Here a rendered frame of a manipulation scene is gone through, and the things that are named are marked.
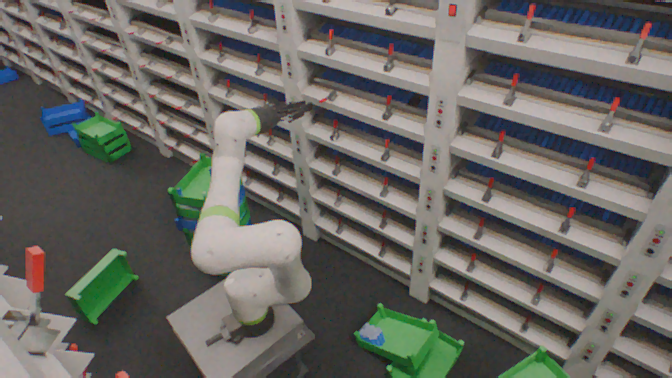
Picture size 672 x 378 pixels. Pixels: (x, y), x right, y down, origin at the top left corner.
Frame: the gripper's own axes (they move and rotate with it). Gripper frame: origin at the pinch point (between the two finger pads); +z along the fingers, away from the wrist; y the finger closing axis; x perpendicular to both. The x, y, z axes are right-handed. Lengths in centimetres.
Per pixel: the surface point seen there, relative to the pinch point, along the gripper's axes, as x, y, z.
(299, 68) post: 8.9, -15.7, 15.1
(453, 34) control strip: 35, 51, 8
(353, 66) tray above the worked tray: 16.5, 13.0, 12.5
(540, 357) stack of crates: -61, 106, 8
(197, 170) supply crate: -49, -62, -6
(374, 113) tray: -0.6, 21.2, 18.3
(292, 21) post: 27.7, -15.9, 9.9
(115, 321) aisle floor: -112, -60, -58
